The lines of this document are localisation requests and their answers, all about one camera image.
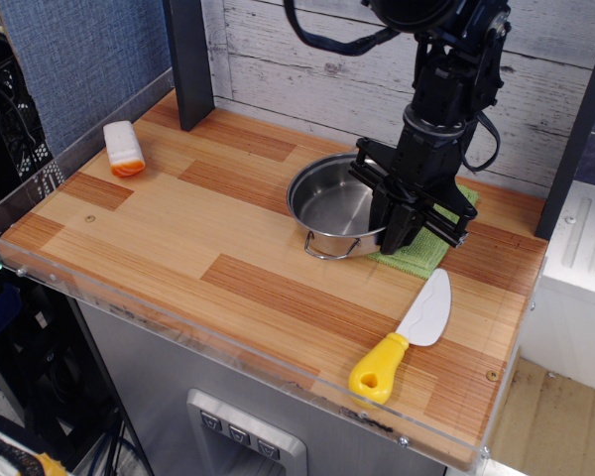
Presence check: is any grey toy fridge cabinet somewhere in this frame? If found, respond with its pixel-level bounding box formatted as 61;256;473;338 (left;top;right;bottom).
79;303;446;475

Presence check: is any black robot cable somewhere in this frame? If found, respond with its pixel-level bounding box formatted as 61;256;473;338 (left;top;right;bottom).
283;0;398;57

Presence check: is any white ribbed appliance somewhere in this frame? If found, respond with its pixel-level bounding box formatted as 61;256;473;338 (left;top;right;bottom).
519;181;595;389

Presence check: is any dark grey right post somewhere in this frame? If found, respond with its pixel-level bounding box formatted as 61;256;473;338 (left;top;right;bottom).
534;0;595;241

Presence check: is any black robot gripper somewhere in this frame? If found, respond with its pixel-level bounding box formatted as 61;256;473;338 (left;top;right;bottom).
350;107;477;255

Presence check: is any yellow object bottom left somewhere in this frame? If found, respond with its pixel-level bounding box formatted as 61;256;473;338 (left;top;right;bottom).
33;453;72;476

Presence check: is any yellow handled toy knife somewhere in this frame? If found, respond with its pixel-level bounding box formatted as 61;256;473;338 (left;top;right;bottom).
348;269;452;408

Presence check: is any dark grey post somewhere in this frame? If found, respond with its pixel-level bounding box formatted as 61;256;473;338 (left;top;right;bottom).
163;0;215;131
534;0;595;241

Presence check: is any clear acrylic table guard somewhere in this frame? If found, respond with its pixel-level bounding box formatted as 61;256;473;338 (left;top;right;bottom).
0;95;545;470

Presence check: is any dark grey left post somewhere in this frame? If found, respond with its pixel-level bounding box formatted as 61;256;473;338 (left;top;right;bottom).
163;0;215;131

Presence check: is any green folded cloth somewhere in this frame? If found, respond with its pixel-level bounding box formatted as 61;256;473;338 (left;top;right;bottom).
364;180;480;281

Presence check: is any stainless steel pot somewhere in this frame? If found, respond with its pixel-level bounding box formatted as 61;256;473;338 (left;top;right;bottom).
287;153;384;261

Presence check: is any white orange toy food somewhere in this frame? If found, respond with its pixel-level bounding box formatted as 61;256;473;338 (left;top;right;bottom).
103;121;146;178

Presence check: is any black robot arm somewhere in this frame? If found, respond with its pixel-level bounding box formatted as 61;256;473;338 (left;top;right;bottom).
350;1;511;255

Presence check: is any silver dispenser button panel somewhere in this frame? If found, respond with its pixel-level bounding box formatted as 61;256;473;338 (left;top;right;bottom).
186;389;308;475

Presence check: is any black plastic crate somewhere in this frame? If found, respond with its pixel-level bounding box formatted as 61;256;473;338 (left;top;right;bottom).
0;33;53;200

